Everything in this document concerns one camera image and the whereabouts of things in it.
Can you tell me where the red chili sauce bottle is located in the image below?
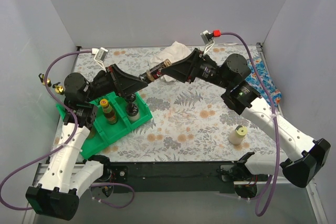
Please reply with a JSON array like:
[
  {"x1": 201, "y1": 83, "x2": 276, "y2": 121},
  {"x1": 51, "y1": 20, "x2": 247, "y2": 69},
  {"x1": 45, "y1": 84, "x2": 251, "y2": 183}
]
[{"x1": 100, "y1": 99, "x2": 118, "y2": 124}]

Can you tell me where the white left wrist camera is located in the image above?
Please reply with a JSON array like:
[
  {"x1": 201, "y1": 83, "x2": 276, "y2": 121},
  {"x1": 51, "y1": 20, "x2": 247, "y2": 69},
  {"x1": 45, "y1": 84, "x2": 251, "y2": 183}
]
[{"x1": 91, "y1": 47, "x2": 109, "y2": 69}]

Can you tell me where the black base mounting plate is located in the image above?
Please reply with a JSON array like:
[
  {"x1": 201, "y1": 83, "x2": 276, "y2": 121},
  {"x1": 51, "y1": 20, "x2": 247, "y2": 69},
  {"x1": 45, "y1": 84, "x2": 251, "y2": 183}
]
[{"x1": 101, "y1": 161, "x2": 267, "y2": 195}]

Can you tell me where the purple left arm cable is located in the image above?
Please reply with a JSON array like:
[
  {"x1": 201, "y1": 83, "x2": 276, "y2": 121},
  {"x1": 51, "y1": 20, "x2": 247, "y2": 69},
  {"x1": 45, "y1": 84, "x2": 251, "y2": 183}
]
[{"x1": 0, "y1": 48, "x2": 136, "y2": 211}]

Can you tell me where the black-cap white powder bottle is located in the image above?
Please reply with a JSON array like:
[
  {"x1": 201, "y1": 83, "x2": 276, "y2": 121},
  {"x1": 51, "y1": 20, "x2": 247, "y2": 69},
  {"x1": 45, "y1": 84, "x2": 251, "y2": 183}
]
[{"x1": 125, "y1": 103, "x2": 140, "y2": 123}]

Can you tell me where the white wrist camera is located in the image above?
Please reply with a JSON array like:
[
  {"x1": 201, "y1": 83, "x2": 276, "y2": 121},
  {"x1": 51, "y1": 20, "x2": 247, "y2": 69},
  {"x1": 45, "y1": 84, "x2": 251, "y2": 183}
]
[
  {"x1": 200, "y1": 30, "x2": 222, "y2": 54},
  {"x1": 91, "y1": 47, "x2": 109, "y2": 69}
]

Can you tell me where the small black-cap spice jar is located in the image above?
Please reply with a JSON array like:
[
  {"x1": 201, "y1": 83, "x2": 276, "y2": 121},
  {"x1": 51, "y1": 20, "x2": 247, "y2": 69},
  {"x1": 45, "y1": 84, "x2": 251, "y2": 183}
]
[{"x1": 125, "y1": 94, "x2": 137, "y2": 104}]

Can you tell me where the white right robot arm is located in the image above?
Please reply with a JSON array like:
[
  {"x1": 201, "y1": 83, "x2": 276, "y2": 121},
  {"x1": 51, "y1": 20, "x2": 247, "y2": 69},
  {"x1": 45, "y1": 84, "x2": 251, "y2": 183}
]
[{"x1": 161, "y1": 49, "x2": 331, "y2": 188}]

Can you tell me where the black-lid seasoning shaker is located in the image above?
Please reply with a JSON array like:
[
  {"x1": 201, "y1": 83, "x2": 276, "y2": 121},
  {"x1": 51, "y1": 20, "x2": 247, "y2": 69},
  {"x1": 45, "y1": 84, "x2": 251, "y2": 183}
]
[{"x1": 139, "y1": 59, "x2": 171, "y2": 83}]

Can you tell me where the white crumpled cloth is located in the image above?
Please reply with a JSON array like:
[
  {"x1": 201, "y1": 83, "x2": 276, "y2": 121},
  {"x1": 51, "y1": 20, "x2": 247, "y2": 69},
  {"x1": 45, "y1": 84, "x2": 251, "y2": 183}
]
[{"x1": 149, "y1": 41, "x2": 192, "y2": 69}]

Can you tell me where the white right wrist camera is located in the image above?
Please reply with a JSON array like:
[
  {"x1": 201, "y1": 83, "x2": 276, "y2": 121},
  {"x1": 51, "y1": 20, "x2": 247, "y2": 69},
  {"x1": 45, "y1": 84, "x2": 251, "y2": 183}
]
[{"x1": 200, "y1": 30, "x2": 222, "y2": 54}]

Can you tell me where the clear gold-spout oil bottle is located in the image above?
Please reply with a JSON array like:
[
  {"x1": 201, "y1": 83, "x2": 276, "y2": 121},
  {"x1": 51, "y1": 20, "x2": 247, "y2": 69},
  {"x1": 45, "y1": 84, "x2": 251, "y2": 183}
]
[{"x1": 52, "y1": 82, "x2": 65, "y2": 95}]

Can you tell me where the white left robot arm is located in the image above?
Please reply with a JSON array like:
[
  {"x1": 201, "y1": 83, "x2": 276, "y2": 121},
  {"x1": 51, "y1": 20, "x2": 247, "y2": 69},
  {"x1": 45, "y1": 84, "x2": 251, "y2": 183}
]
[{"x1": 26, "y1": 64, "x2": 148, "y2": 220}]

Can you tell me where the yellow-lid white sauce bottle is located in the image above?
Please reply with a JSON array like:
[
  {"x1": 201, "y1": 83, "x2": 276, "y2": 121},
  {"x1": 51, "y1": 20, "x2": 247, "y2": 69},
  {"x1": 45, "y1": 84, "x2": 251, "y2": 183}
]
[{"x1": 228, "y1": 125, "x2": 248, "y2": 145}]

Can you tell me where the green plastic organizer tray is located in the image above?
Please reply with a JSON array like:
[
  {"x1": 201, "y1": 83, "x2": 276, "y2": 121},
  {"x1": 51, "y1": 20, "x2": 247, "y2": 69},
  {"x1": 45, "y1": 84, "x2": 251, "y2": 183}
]
[{"x1": 56, "y1": 91, "x2": 153, "y2": 159}]

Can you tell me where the blue floral cloth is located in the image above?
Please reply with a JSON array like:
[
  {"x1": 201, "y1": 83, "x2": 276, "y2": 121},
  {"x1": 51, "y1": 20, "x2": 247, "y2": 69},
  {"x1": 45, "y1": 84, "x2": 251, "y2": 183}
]
[{"x1": 246, "y1": 56, "x2": 282, "y2": 107}]

